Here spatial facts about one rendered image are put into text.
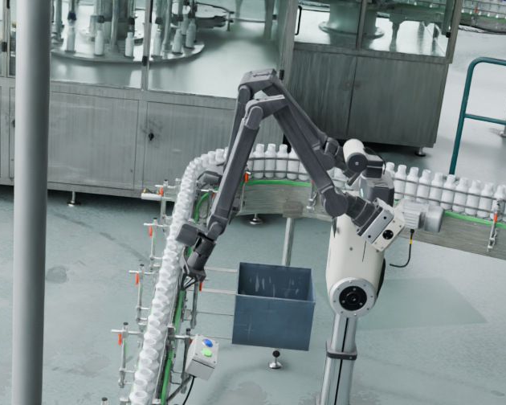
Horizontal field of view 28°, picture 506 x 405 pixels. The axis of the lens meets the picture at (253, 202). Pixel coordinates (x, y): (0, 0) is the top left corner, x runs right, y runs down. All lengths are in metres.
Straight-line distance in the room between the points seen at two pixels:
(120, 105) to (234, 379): 2.31
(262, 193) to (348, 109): 3.75
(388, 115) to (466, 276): 2.40
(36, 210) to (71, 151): 6.24
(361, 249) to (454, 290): 3.15
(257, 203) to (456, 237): 0.99
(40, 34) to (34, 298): 0.18
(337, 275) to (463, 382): 2.17
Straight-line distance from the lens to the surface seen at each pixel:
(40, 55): 0.64
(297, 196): 5.05
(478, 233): 4.94
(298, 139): 3.12
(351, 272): 3.45
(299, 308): 3.96
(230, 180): 3.13
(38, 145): 0.65
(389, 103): 8.71
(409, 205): 4.83
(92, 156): 6.89
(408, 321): 6.02
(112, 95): 6.74
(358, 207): 3.19
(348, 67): 8.59
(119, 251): 6.48
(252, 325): 4.00
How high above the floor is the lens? 2.73
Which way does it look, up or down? 22 degrees down
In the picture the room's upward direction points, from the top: 6 degrees clockwise
